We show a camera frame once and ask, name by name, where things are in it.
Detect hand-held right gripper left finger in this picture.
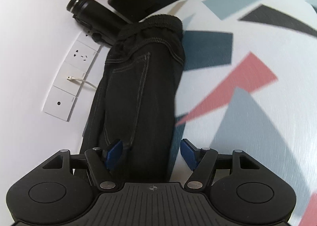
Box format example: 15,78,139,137
42,139,124,191

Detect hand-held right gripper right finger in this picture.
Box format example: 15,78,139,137
180,138,260,191

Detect black jeans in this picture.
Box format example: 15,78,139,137
79,14,185,184

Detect geometric patterned tablecloth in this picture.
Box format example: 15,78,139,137
139,0,317,226

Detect black cylinder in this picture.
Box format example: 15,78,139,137
66,0,124,46

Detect white plugged cable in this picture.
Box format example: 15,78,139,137
67,76,98,90

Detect white wall socket panel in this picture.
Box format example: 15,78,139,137
42,31,103,121

